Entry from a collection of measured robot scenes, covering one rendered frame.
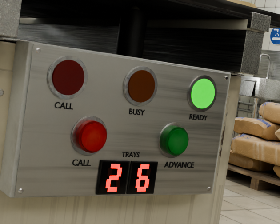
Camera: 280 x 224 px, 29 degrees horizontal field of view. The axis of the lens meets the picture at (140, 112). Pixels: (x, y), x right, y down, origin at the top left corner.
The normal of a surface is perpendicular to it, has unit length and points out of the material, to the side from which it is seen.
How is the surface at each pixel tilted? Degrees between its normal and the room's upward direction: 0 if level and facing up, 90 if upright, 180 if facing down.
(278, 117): 90
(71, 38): 90
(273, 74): 90
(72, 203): 90
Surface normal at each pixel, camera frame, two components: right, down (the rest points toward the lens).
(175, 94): 0.55, 0.15
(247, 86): -0.78, -0.22
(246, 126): -0.81, 0.13
